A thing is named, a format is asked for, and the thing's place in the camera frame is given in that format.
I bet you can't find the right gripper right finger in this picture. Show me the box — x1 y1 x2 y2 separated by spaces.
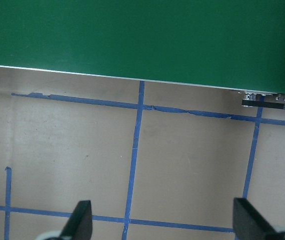
232 197 278 240

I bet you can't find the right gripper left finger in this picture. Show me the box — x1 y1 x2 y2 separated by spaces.
59 200 93 240

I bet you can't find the green conveyor belt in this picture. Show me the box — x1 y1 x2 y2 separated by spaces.
0 0 285 112

